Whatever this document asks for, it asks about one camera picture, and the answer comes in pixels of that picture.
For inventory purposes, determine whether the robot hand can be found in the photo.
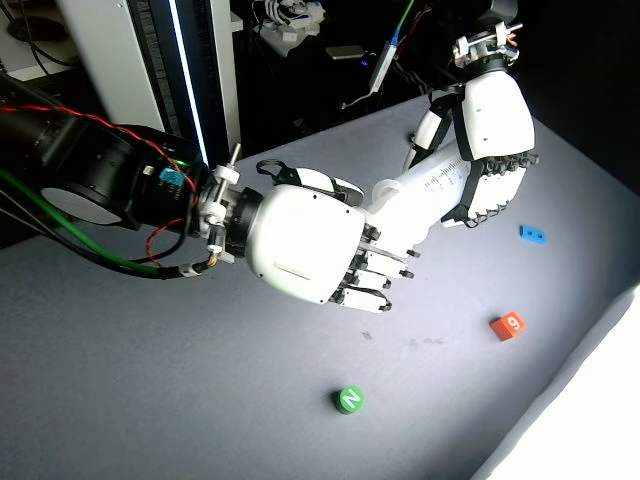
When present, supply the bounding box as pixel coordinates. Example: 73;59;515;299
403;69;541;230
243;158;422;315

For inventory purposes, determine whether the large white plastic syringe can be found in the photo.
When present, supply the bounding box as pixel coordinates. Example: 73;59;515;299
362;141;475;252

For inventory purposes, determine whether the blue block with two holes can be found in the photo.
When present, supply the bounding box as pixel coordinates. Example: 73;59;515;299
518;224;548;246

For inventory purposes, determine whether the white adapter box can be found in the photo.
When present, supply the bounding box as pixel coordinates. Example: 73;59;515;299
368;42;399;94

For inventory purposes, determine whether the silver flat device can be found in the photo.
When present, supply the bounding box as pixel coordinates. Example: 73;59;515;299
325;44;369;62

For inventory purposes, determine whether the green cylinder block letter N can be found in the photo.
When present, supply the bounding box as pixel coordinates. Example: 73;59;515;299
333;384;367;415

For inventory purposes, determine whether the grey table cloth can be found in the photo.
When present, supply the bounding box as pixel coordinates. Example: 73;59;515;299
0;94;640;480

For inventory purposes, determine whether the red block number nine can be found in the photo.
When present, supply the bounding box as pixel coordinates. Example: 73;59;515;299
488;311;527;343

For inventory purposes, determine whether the white column with black strip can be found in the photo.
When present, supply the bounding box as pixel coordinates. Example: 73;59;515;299
54;0;242;166

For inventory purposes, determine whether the white desk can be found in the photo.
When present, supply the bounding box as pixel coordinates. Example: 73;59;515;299
0;17;84;84

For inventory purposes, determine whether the black round stand base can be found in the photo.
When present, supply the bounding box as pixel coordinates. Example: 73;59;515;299
7;14;69;42

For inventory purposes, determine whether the green cable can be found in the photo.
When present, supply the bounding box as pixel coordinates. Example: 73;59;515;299
394;0;416;36

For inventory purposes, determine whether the white cable bundle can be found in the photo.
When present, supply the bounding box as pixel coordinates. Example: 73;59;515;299
252;0;326;40

